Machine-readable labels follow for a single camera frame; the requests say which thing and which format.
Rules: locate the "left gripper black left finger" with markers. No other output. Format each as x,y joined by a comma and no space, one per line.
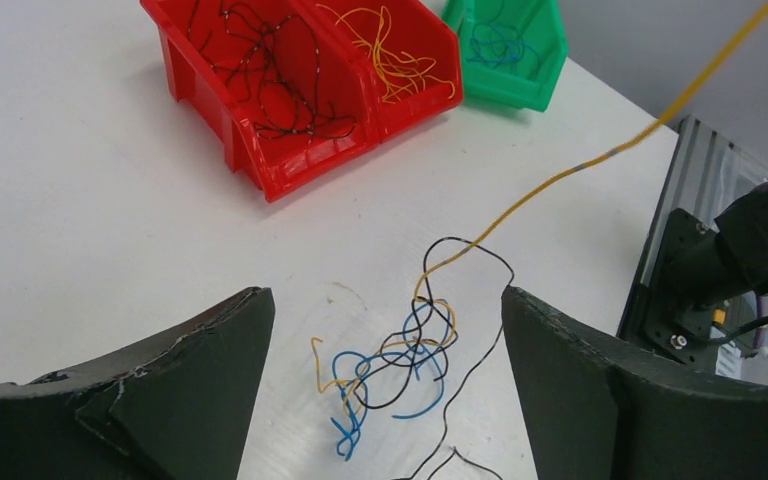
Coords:
174,405

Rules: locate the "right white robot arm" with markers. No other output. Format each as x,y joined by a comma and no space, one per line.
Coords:
732,261

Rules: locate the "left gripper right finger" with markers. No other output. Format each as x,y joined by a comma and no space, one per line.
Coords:
598,407

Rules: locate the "right red bin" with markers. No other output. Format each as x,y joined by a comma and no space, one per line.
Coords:
387,66

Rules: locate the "red bin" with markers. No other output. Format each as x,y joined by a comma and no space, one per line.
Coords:
252,71
387,66

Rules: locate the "left red bin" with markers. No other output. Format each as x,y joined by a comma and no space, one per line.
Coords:
252,71

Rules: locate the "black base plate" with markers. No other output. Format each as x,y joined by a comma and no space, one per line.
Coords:
663,323

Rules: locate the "green plastic bin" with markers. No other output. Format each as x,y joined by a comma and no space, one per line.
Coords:
512,51

